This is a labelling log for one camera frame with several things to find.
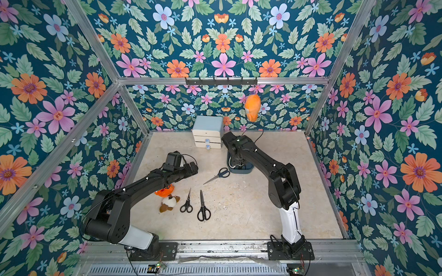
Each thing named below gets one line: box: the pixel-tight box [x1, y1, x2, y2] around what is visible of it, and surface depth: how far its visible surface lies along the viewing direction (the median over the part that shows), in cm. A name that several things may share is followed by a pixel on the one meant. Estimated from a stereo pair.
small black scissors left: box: [179, 187, 193, 213], surface depth 88 cm
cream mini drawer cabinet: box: [192, 115, 224, 150], surface depth 107 cm
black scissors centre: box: [197, 189, 212, 222], surface depth 86 cm
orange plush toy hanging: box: [244, 94, 262, 123], surface depth 100 cm
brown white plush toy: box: [159, 193, 181, 213], surface depth 88 cm
